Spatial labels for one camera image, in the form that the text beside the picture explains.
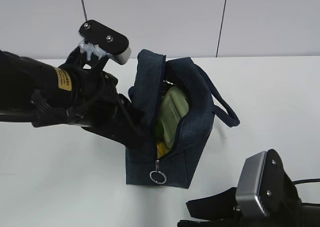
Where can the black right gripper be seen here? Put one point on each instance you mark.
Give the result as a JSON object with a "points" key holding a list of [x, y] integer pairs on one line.
{"points": [[223, 206]]}

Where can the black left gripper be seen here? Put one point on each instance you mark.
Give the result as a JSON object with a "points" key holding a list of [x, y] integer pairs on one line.
{"points": [[73, 95]]}

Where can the yellow pear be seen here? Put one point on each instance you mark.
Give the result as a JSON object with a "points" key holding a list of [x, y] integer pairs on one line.
{"points": [[161, 149]]}

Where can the green lidded glass container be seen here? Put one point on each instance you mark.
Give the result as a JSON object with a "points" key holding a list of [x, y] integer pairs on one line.
{"points": [[173, 108]]}

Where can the dark blue lunch bag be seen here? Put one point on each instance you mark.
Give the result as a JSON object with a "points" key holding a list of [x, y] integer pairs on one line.
{"points": [[176, 168]]}

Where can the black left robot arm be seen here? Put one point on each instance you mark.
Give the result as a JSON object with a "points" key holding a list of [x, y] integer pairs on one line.
{"points": [[16, 84]]}

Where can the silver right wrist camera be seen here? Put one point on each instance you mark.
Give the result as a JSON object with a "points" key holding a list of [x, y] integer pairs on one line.
{"points": [[264, 189]]}

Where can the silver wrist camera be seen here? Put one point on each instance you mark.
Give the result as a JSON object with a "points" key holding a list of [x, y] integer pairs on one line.
{"points": [[101, 41], [264, 189]]}

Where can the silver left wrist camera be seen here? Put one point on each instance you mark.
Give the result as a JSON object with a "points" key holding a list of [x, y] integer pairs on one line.
{"points": [[101, 41]]}

